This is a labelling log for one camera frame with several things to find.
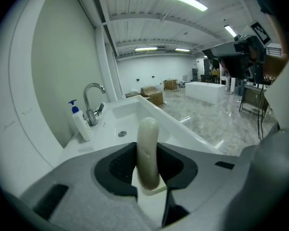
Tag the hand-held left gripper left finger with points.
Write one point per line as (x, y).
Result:
(82, 191)

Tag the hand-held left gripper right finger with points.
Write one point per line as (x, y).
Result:
(207, 177)

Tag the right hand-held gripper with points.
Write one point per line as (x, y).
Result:
(240, 66)

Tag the white bar of soap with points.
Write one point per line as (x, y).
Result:
(148, 153)

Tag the person's right forearm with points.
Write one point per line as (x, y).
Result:
(278, 54)

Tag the white bathtub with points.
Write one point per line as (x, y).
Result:
(204, 91)

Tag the person's grey trousers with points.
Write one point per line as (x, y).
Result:
(267, 177)

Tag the white pump bottle blue top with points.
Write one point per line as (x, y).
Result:
(83, 126)

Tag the metal sink drain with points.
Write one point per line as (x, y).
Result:
(122, 133)

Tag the person's white shirt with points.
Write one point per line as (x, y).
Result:
(285, 97)

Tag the chrome faucet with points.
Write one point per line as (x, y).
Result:
(90, 105)

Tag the large cardboard box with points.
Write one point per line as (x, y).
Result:
(153, 96)

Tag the white ceramic sink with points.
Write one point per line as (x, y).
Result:
(130, 114)

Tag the flat cardboard box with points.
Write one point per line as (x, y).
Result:
(133, 94)

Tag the metal frame table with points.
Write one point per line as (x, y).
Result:
(253, 97)

